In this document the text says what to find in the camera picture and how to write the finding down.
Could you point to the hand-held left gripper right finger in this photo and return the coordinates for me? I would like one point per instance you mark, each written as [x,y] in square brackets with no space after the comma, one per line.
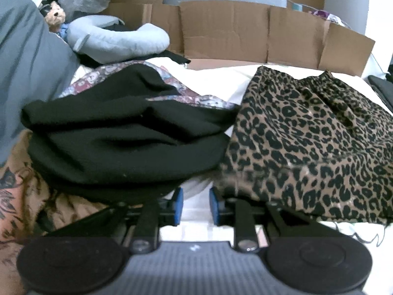
[214,206]

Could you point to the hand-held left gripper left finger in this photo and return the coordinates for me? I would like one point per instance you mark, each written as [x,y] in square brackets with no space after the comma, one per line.
[179,206]

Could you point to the leopard print skirt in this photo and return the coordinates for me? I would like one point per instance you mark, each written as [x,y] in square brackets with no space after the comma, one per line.
[307,144]

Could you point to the black garment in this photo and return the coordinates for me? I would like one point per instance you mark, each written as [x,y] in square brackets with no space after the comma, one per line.
[122,144]

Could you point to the floral printed cloth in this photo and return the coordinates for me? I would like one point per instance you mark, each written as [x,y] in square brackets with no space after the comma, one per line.
[92,78]

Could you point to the brown printed garment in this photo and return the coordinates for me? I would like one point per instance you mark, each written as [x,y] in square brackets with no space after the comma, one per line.
[18,190]

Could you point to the blue-grey neck pillow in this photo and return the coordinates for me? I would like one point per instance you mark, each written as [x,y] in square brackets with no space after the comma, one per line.
[122,41]

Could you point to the flat cardboard sheet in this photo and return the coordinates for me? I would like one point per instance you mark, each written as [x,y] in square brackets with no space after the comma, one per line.
[224,30]

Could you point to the grey pillow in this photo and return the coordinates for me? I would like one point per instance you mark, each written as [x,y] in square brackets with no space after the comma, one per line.
[27,67]

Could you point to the black suitcase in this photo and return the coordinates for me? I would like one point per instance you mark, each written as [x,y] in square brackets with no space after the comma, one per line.
[383,89]

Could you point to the teal detergent bottle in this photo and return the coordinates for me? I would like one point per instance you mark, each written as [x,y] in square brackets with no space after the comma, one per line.
[296,5]

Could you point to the purple printed bag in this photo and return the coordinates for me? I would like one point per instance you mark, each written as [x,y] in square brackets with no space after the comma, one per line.
[322,14]

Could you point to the brown teddy bear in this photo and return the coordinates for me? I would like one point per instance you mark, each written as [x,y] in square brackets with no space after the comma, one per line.
[55,13]

